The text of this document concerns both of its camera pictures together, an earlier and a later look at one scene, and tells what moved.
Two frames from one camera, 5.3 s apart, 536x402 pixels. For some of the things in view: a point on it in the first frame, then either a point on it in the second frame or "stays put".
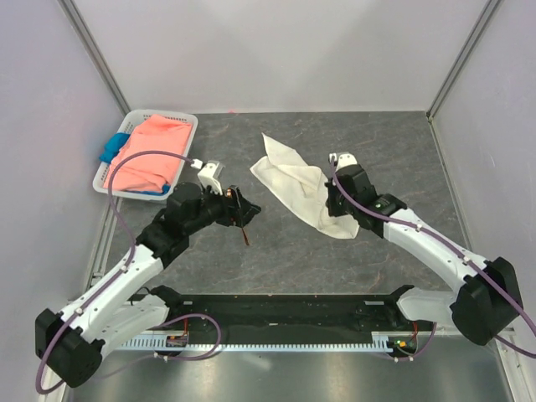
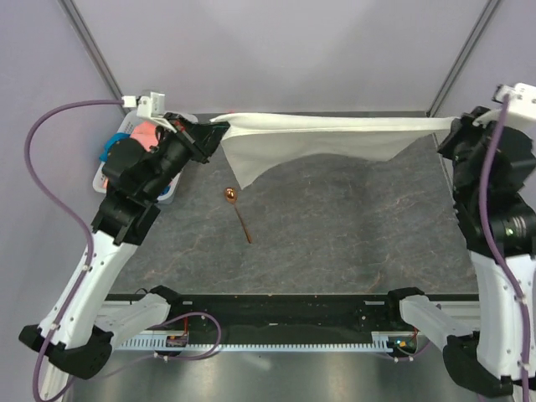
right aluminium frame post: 461,59 stays put
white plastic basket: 128,123 stays put
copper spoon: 229,193 stays put
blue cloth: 112,146 stays put
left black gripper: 236,211 -> 202,140
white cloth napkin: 302,188 -> 255,142
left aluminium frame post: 98,54 stays put
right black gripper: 332,209 -> 463,126
